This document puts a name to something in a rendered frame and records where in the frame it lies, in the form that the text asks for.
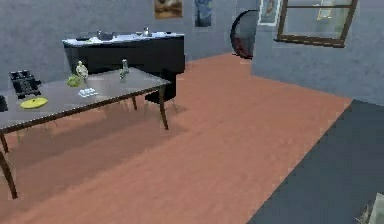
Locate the yellow plate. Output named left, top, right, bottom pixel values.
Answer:
left=19, top=97, right=49, bottom=110

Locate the black toaster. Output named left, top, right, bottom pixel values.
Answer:
left=8, top=69, right=43, bottom=100

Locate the black sideboard with white top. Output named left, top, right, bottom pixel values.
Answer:
left=62, top=31, right=186, bottom=81

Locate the brown framed window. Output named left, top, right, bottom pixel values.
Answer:
left=273, top=0, right=359, bottom=49

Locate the green glass bottle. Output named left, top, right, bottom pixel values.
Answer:
left=119, top=59, right=130, bottom=82

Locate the brown framed picture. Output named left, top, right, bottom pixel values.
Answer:
left=153, top=0, right=184, bottom=20

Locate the grey table with brown legs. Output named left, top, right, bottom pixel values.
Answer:
left=0, top=66, right=172, bottom=200

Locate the white remote control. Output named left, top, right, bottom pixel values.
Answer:
left=77, top=87, right=98, bottom=98

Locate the green lettuce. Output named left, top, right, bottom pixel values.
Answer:
left=65, top=74, right=82, bottom=88

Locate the blue framed picture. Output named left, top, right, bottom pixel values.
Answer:
left=194, top=0, right=214, bottom=28

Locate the white framed picture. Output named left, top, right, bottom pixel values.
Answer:
left=258, top=0, right=283, bottom=27

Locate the dark grey bowl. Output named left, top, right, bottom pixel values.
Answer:
left=96, top=30, right=116, bottom=42

